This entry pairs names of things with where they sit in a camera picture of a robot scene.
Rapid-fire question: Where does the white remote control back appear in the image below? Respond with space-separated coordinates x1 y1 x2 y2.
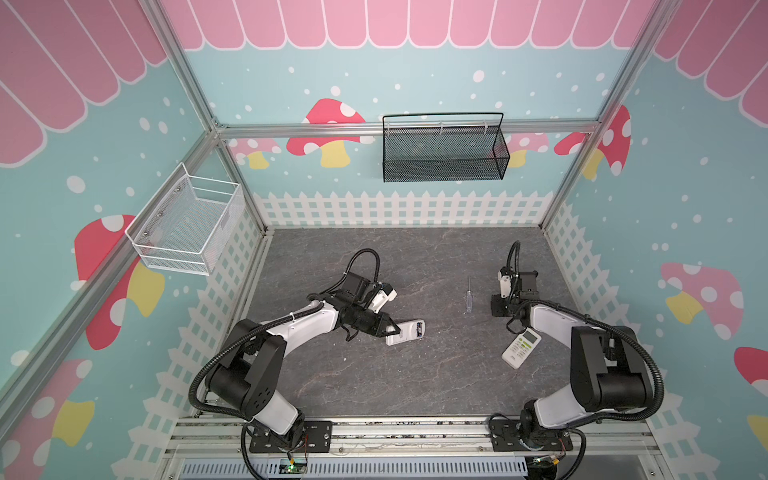
385 319 425 346

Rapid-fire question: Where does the clear handle screwdriver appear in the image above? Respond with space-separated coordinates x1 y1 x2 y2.
465 277 473 314

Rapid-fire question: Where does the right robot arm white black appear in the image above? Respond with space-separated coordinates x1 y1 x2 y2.
489 267 664 451

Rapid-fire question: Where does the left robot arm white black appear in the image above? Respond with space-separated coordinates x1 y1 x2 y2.
189 273 400 442

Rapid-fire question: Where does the white air conditioner remote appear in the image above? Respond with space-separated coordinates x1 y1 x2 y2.
501 328 541 369

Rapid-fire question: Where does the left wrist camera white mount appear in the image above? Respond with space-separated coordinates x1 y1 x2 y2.
367 283 397 313

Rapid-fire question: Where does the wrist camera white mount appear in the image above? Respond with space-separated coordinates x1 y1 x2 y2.
498 267 518 299
367 283 397 313

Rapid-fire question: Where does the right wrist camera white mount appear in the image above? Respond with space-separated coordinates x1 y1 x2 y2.
498 267 518 299

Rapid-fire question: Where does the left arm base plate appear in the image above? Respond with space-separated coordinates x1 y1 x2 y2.
246 420 333 454

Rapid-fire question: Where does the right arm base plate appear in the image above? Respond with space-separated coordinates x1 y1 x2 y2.
487 415 573 452

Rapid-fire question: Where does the black mesh wall basket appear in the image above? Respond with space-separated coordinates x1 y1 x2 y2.
381 112 511 183

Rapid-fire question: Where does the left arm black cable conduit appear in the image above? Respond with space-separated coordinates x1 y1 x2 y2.
188 311 325 421

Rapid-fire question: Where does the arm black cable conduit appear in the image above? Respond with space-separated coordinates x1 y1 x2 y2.
188 311 325 421
527 299 666 421

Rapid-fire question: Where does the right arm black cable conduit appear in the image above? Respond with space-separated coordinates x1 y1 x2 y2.
527 299 666 421

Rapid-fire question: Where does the white wire wall basket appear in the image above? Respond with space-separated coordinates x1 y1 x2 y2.
125 164 245 276

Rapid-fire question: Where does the aluminium front rail frame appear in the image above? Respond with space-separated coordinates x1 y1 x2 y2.
154 416 673 479

